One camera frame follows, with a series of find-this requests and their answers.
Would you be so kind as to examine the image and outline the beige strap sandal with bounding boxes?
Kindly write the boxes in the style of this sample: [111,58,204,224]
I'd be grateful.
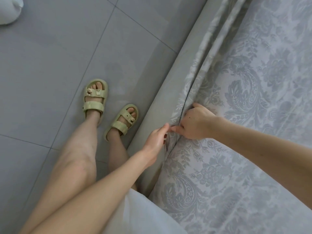
[82,78,109,126]
[104,103,139,142]

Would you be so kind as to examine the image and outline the blue-grey cloth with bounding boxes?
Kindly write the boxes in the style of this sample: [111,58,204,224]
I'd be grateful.
[149,0,312,234]

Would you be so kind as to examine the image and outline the person's leg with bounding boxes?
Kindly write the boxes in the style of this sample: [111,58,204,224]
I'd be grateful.
[20,112,100,234]
[107,129,138,190]

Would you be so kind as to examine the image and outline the person's right leg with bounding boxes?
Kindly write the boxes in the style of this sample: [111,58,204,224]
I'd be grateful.
[107,129,138,190]

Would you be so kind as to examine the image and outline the person's left hand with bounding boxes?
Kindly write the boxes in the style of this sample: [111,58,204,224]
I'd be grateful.
[141,123,171,169]

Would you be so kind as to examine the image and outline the person's left leg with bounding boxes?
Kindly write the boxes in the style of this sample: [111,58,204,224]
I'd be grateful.
[20,112,100,234]

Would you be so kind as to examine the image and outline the person's left forearm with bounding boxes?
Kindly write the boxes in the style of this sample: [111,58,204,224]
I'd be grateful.
[32,151,149,234]

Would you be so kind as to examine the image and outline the white cylinder appliance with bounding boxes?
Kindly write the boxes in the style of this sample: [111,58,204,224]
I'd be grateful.
[0,0,24,25]

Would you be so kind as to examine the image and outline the person's right hand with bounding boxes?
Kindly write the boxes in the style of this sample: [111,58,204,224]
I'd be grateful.
[170,103,222,141]

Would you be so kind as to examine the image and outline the person's right forearm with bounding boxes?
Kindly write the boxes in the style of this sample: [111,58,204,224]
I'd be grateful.
[212,117,312,210]

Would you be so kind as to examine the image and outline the person's white shorts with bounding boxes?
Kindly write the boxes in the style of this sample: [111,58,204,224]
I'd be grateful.
[102,188,188,234]

